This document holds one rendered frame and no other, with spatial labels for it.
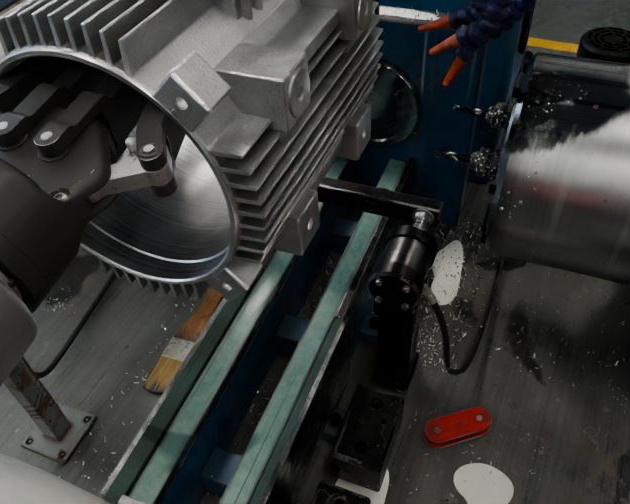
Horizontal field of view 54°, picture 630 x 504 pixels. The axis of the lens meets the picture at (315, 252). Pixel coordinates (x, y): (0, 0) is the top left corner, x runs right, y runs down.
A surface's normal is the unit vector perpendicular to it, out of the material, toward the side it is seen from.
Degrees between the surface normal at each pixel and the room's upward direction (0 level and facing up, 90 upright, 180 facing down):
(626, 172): 51
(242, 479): 0
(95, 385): 0
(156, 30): 87
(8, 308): 79
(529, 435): 0
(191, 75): 44
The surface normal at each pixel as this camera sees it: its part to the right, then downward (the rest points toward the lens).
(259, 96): -0.38, 0.68
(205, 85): 0.61, -0.33
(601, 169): -0.32, 0.10
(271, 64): -0.06, -0.70
